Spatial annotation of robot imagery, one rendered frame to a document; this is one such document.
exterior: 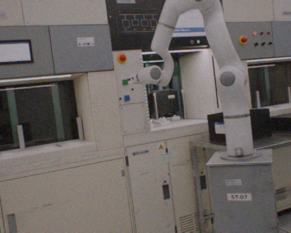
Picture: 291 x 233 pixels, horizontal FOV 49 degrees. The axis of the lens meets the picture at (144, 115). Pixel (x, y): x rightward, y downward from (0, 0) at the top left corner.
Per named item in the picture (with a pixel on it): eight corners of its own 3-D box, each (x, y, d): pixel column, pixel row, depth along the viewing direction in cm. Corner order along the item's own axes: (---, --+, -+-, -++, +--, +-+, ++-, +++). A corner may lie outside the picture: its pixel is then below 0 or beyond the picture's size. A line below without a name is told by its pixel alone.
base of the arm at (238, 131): (261, 159, 139) (257, 117, 138) (217, 161, 146) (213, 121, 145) (262, 151, 157) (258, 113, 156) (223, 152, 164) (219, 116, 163)
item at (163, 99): (156, 119, 268) (151, 81, 266) (146, 118, 286) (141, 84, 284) (181, 115, 277) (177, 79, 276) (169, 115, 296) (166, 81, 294)
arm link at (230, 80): (251, 114, 153) (246, 64, 152) (245, 118, 137) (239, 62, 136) (226, 116, 159) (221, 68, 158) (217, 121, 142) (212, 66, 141)
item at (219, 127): (208, 141, 207) (205, 115, 206) (238, 134, 222) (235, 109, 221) (242, 143, 184) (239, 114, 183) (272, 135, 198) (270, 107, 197)
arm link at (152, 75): (154, 71, 176) (139, 66, 172) (166, 67, 164) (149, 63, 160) (152, 86, 175) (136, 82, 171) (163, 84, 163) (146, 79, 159)
